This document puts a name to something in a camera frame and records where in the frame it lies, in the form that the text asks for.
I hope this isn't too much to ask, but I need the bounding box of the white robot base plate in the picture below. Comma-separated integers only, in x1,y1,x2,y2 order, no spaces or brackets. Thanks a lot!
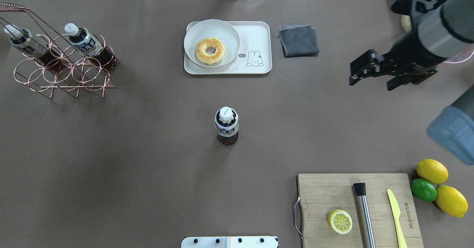
181,236,279,248

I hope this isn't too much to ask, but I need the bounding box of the tea bottle in rack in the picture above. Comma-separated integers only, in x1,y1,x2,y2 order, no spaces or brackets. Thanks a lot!
4,25,65,74
64,23,117,71

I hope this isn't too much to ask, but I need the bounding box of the dark tea bottle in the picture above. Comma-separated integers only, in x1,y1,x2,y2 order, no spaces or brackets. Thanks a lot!
214,106,239,146

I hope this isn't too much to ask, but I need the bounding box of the copper wire bottle rack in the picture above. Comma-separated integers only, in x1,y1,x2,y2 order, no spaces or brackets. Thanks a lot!
1,2,120,98

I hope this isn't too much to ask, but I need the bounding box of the glazed donut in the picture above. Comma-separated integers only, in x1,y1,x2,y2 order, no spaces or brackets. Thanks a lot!
195,38,226,65

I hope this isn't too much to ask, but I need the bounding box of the steel muddler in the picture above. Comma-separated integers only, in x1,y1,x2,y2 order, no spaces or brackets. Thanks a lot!
353,182,376,248

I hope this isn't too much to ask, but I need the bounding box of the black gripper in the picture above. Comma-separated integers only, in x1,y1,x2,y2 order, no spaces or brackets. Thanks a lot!
349,33,446,91

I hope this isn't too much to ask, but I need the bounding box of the lemon half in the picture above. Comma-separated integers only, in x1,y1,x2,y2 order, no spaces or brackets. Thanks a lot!
327,209,353,235

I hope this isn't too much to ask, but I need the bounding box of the cream serving tray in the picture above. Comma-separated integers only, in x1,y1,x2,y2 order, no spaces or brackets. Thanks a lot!
183,21,272,75

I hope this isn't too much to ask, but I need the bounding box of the yellow plastic knife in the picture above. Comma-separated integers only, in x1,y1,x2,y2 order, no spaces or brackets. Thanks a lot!
387,189,408,248

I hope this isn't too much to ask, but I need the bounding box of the bamboo cutting board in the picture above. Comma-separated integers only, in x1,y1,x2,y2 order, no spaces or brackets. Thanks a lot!
297,173,424,248

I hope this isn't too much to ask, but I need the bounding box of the grey folded cloth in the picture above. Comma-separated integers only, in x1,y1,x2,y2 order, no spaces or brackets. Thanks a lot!
279,25,320,57

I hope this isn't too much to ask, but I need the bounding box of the green lime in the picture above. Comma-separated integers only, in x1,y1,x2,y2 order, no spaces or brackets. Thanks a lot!
410,178,437,201

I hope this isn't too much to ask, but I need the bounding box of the pink ice bucket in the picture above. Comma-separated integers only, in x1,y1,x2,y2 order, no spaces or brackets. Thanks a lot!
443,48,474,64

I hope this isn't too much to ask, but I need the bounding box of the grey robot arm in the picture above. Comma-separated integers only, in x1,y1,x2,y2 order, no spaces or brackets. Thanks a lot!
349,0,474,165

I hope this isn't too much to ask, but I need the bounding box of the yellow lemon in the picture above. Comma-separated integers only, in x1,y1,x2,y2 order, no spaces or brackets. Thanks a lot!
416,158,449,184
435,185,468,218

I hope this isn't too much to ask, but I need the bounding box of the white plate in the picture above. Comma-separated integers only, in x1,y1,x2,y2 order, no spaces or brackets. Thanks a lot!
183,19,240,67

